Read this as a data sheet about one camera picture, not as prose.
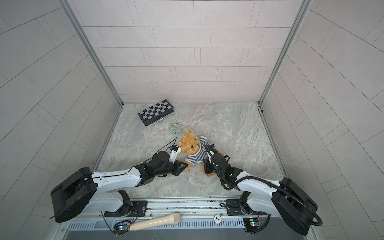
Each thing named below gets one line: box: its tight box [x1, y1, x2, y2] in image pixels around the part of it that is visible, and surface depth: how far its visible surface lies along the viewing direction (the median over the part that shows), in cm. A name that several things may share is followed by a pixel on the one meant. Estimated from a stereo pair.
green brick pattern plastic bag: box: [172, 122, 180, 135], surface depth 104 cm
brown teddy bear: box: [178, 129, 225, 177], surface depth 78 cm
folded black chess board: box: [137, 99, 175, 127], surface depth 109 cm
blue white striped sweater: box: [185, 136, 210, 165], surface depth 82 cm
